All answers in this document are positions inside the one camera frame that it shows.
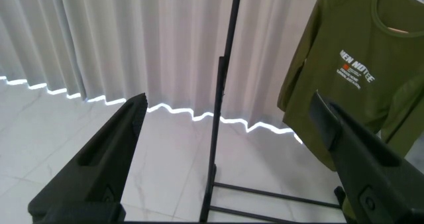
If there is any white curtain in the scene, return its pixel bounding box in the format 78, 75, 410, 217
0, 0, 334, 145

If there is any green shirt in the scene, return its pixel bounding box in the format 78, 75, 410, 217
277, 0, 424, 222

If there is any black clothes rack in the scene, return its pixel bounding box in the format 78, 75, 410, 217
198, 0, 348, 223

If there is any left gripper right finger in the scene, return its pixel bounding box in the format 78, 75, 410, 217
309, 90, 424, 223

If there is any pink clothes hanger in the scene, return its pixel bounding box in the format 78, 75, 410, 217
386, 26, 411, 34

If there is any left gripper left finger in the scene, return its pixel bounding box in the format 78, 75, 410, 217
28, 93, 148, 223

